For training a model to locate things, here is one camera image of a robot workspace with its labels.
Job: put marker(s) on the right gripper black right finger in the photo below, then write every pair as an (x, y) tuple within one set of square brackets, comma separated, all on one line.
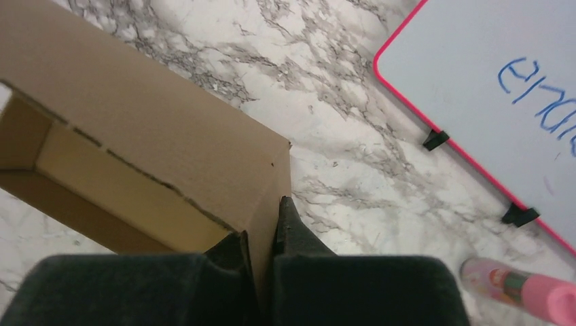
[(314, 286)]

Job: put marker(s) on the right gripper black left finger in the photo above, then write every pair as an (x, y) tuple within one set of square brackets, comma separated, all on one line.
[(211, 288)]

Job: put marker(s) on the pink framed whiteboard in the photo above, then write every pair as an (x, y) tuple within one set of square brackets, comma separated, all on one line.
[(498, 77)]

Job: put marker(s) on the brown cardboard box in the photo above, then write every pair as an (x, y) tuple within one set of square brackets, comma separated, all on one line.
[(119, 148)]

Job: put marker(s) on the pink capped small bottle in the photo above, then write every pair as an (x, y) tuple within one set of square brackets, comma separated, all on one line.
[(547, 298)]

